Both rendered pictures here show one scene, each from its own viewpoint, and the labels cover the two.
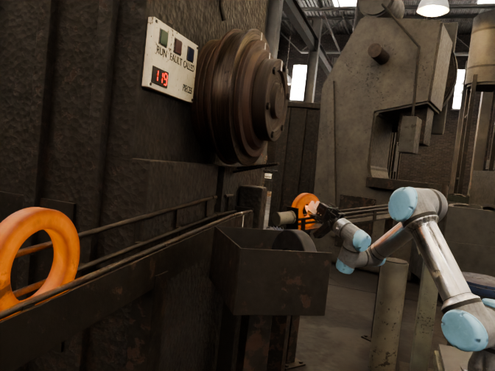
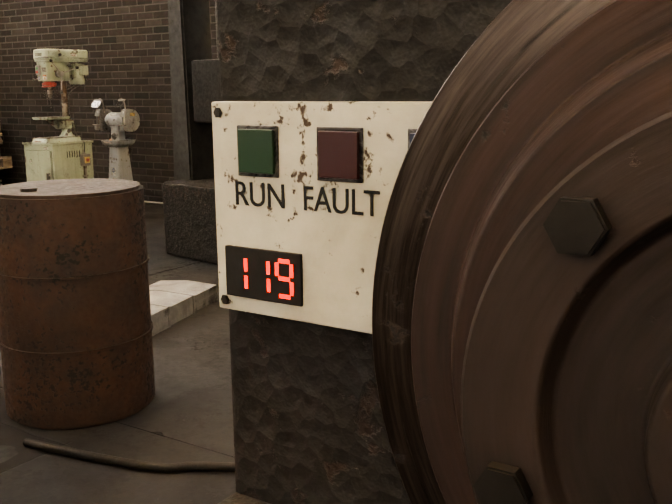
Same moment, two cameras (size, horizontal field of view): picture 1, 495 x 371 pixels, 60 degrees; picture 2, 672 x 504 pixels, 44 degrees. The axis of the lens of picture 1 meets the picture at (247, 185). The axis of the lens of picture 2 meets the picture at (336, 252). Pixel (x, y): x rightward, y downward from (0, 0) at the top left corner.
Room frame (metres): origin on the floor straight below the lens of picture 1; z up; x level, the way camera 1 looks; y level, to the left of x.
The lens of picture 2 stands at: (1.40, -0.38, 1.25)
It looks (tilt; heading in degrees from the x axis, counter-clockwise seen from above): 11 degrees down; 104
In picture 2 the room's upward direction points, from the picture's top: 1 degrees counter-clockwise
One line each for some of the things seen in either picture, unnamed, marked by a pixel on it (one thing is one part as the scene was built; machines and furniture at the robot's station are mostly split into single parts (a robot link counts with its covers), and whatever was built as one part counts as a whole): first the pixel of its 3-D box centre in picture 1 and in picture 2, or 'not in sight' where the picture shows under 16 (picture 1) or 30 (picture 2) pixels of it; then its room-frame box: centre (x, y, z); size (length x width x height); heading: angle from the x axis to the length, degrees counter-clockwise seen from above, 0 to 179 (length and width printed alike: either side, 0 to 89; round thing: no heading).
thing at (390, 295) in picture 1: (387, 315); not in sight; (1.96, -0.71, 0.26); 0.12 x 0.12 x 0.52
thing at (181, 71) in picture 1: (172, 64); (347, 217); (1.25, 0.25, 1.15); 0.26 x 0.02 x 0.18; 161
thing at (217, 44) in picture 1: (225, 98); not in sight; (1.56, 0.12, 1.12); 0.47 x 0.10 x 0.47; 161
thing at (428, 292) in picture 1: (426, 310); not in sight; (1.94, -0.88, 0.31); 0.24 x 0.16 x 0.62; 161
